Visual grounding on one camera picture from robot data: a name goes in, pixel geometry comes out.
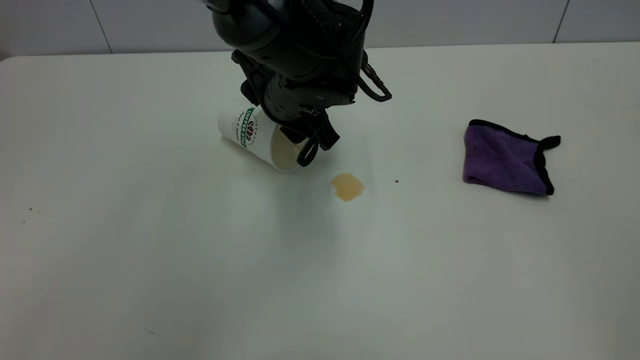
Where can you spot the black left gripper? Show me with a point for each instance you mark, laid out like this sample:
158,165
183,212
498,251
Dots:
300,97

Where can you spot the white paper coffee cup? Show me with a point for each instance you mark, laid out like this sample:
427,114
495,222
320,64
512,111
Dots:
237,127

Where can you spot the purple cloth with black trim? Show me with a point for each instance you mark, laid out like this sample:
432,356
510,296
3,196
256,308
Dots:
500,160

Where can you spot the brown coffee spill stain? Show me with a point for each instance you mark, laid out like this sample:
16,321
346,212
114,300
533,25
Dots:
347,187

